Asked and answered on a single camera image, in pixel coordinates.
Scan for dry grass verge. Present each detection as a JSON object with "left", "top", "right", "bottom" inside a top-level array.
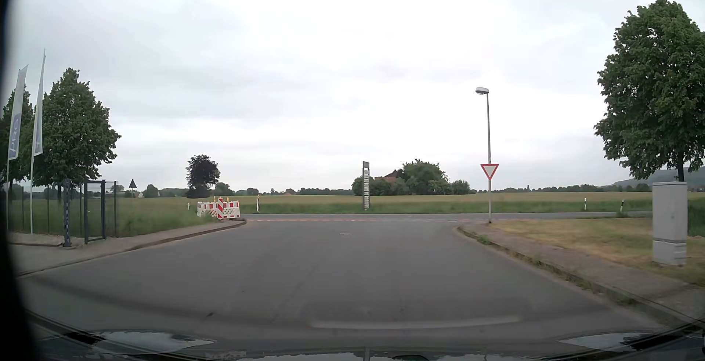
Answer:
[{"left": 490, "top": 218, "right": 705, "bottom": 286}]

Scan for grey asphalt road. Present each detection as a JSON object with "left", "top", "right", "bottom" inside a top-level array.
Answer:
[{"left": 17, "top": 212, "right": 670, "bottom": 351}]

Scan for grey paved pavement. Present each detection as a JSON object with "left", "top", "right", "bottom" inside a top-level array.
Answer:
[
  {"left": 10, "top": 220, "right": 247, "bottom": 277},
  {"left": 458, "top": 223, "right": 705, "bottom": 323}
]

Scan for dark tree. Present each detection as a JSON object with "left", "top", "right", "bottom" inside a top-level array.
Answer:
[{"left": 185, "top": 154, "right": 221, "bottom": 199}]

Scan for large green tree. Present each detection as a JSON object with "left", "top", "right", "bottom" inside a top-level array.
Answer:
[{"left": 594, "top": 0, "right": 705, "bottom": 183}]

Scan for distant row of trees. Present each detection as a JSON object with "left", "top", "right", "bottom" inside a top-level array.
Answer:
[{"left": 476, "top": 183, "right": 653, "bottom": 194}]

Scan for lamp post with give-way sign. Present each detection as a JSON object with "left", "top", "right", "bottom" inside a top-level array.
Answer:
[{"left": 475, "top": 87, "right": 500, "bottom": 224}]

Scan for clump of trees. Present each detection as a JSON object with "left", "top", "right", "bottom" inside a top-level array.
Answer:
[{"left": 351, "top": 158, "right": 476, "bottom": 196}]

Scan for dark metal fence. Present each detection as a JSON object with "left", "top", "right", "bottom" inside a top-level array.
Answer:
[{"left": 6, "top": 178, "right": 119, "bottom": 248}]

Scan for grass field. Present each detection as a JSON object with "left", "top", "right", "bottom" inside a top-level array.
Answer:
[{"left": 118, "top": 192, "right": 705, "bottom": 214}]

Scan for red and white barrier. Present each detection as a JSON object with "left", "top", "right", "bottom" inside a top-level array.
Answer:
[{"left": 196, "top": 196, "right": 241, "bottom": 221}]

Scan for car's own bonnet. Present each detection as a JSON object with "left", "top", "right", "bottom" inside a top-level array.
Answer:
[{"left": 28, "top": 310, "right": 705, "bottom": 361}]

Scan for white flag on pole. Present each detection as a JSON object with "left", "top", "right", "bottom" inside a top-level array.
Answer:
[
  {"left": 29, "top": 49, "right": 47, "bottom": 235},
  {"left": 4, "top": 65, "right": 29, "bottom": 230}
]

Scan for grey street cabinet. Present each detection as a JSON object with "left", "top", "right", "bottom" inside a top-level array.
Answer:
[{"left": 652, "top": 181, "right": 688, "bottom": 266}]

